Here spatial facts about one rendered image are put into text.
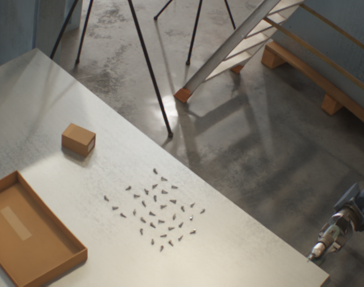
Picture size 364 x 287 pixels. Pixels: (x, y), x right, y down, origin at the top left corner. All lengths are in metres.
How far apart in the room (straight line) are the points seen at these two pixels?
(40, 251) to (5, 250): 0.14
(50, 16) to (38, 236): 1.38
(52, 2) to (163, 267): 1.56
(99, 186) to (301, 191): 1.43
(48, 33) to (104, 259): 1.48
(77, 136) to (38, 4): 0.95
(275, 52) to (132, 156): 1.96
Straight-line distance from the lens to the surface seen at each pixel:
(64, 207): 1.91
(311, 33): 3.70
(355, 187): 2.32
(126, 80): 3.51
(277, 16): 3.30
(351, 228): 2.19
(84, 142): 2.04
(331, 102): 3.67
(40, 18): 2.80
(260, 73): 3.83
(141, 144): 2.14
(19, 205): 1.91
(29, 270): 1.74
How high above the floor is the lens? 2.12
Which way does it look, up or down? 42 degrees down
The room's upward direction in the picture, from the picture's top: 12 degrees clockwise
